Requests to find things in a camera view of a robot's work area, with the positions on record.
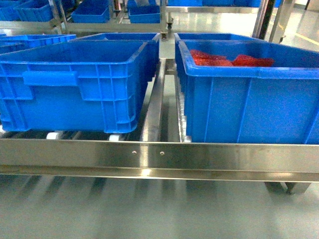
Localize stainless steel shelf rack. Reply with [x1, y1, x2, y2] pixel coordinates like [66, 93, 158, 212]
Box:
[0, 0, 319, 195]

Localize blue bin far left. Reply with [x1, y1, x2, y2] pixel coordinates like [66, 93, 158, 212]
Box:
[0, 34, 76, 54]

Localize blue bin front left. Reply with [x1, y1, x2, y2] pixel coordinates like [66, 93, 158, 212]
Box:
[0, 40, 159, 133]

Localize blue bin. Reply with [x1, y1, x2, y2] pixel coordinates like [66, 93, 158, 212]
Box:
[174, 33, 261, 64]
[0, 40, 159, 133]
[176, 40, 319, 144]
[0, 34, 76, 54]

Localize red parts in bin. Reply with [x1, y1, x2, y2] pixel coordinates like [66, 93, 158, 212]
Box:
[190, 49, 275, 67]

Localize blue bin rear right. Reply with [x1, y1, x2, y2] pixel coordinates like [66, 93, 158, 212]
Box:
[174, 33, 261, 64]

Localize blue bin front right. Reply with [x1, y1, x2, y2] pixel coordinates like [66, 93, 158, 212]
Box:
[176, 40, 319, 144]

